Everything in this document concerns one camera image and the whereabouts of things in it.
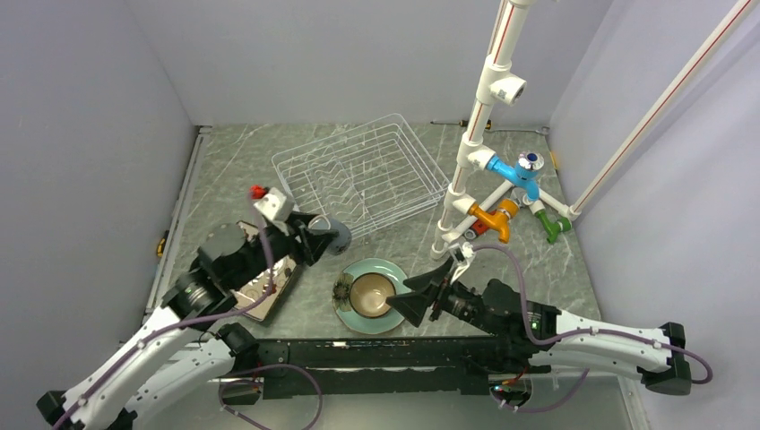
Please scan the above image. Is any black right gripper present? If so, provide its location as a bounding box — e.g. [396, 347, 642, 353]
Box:
[386, 255, 501, 336]

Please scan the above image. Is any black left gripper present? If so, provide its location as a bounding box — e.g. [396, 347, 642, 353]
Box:
[230, 210, 339, 288]

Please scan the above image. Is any grey dotted ceramic mug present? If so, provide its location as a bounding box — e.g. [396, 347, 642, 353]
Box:
[308, 215, 352, 255]

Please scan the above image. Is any brown patterned ceramic bowl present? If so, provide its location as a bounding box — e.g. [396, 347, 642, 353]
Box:
[349, 272, 396, 319]

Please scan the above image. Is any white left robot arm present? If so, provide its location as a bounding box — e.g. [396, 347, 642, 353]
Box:
[37, 211, 351, 429]

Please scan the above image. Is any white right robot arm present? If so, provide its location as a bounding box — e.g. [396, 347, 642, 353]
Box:
[385, 258, 693, 396]

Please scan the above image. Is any teal flower ceramic plate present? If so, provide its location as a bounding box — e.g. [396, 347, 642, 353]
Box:
[332, 257, 410, 335]

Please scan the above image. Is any brown rectangular floral plate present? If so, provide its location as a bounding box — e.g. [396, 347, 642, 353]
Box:
[233, 255, 303, 324]

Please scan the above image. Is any orange pipe fitting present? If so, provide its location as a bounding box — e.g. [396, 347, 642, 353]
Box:
[468, 199, 519, 244]

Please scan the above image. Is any blue pipe valve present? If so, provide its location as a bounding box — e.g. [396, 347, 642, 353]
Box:
[486, 152, 545, 202]

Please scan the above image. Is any green pipe fitting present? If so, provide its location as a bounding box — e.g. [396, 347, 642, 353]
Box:
[534, 210, 573, 244]

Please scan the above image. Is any white diagonal PVC pipe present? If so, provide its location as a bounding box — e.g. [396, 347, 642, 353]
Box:
[566, 0, 759, 221]

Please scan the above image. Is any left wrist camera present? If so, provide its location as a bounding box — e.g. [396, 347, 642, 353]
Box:
[249, 185, 295, 221]

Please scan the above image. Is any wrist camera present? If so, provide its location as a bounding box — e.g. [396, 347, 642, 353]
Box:
[249, 185, 295, 221]
[449, 242, 476, 283]

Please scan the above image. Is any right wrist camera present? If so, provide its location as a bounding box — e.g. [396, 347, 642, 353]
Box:
[449, 242, 476, 283]

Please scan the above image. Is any white wire dish rack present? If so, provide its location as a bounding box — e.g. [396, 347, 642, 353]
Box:
[272, 113, 449, 238]

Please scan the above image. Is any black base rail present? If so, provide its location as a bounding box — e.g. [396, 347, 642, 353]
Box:
[257, 336, 550, 400]

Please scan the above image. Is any yellow handled screwdriver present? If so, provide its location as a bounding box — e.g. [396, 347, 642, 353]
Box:
[430, 119, 493, 131]

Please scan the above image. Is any white PVC pipe frame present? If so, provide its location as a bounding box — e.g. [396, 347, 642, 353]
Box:
[428, 0, 586, 261]

